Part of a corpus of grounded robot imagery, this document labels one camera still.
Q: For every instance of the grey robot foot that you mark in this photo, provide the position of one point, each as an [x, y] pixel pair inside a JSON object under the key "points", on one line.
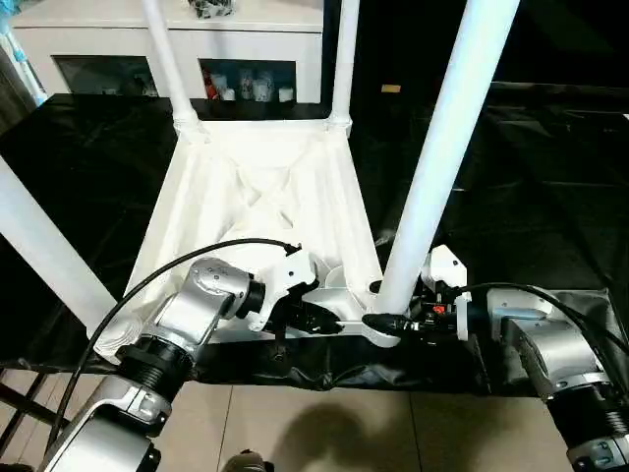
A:
{"points": [[248, 463]]}

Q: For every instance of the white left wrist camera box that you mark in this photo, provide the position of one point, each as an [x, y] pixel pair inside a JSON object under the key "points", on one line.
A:
{"points": [[287, 275]]}

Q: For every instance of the small yellow tag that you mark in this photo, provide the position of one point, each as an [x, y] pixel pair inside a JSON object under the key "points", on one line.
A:
{"points": [[391, 88]]}

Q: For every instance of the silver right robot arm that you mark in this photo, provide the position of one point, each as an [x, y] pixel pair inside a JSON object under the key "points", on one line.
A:
{"points": [[550, 349]]}

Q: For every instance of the small red bottle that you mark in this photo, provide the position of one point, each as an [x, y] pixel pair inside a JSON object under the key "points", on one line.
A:
{"points": [[212, 88]]}

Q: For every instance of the white plastic table leg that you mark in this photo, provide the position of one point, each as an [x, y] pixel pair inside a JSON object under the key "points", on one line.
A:
{"points": [[344, 64], [447, 147], [49, 241], [172, 69]]}

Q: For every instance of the black folding table frame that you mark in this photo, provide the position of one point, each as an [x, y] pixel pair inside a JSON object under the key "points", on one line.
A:
{"points": [[25, 403]]}

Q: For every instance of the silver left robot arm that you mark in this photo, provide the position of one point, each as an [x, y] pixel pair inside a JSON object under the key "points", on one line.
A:
{"points": [[187, 315]]}

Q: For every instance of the black mat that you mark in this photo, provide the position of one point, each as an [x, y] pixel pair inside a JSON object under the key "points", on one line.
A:
{"points": [[88, 197]]}

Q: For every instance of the white plastic table top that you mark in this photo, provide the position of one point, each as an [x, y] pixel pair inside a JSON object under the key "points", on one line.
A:
{"points": [[265, 197]]}

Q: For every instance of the light blue plastic pack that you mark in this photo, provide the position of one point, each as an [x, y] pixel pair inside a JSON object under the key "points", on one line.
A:
{"points": [[22, 54]]}

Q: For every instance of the grey object on cabinet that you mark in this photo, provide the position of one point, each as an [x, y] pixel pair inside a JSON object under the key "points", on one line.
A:
{"points": [[213, 7]]}

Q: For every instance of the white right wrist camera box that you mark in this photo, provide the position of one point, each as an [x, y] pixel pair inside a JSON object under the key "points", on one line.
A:
{"points": [[447, 267]]}

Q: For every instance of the white cabinet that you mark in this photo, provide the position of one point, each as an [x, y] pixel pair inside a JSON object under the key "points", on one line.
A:
{"points": [[177, 44]]}

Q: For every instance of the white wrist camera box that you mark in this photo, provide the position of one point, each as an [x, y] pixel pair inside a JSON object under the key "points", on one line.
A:
{"points": [[287, 275], [447, 267]]}

